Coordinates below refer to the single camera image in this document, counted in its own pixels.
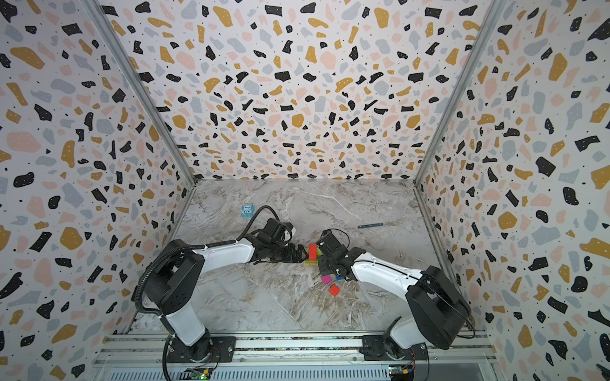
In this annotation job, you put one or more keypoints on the left corner metal post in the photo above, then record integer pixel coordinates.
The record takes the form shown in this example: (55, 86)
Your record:
(95, 12)

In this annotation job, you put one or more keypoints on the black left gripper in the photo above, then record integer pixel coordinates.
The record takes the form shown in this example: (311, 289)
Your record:
(290, 257)

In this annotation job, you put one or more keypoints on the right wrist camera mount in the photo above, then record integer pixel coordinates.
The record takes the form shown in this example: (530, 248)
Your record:
(329, 245)

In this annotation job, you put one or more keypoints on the right corner metal post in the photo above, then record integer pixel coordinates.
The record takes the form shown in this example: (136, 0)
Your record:
(490, 19)

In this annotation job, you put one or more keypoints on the blue owl toy block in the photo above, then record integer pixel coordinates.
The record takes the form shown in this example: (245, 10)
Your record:
(248, 210)

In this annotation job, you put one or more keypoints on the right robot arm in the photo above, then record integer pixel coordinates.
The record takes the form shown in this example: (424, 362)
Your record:
(438, 309)

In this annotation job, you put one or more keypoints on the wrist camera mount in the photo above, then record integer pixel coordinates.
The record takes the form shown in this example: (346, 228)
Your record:
(276, 232)
(329, 245)

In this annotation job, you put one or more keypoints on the red arch block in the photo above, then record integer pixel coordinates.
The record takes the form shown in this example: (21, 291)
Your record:
(312, 253)

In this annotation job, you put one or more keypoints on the corner metal post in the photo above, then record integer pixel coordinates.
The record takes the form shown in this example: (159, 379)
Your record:
(95, 12)
(490, 19)

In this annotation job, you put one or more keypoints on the small red cube block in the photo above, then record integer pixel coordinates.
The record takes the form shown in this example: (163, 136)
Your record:
(334, 290)

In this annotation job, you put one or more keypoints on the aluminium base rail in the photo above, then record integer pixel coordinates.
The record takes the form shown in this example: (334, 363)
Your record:
(249, 349)

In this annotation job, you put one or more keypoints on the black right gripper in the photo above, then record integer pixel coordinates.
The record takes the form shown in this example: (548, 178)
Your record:
(329, 257)

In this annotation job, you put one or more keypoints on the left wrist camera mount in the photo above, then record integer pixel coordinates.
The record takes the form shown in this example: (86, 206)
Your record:
(276, 232)

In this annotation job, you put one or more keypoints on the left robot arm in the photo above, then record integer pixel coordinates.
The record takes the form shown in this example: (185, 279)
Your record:
(169, 287)

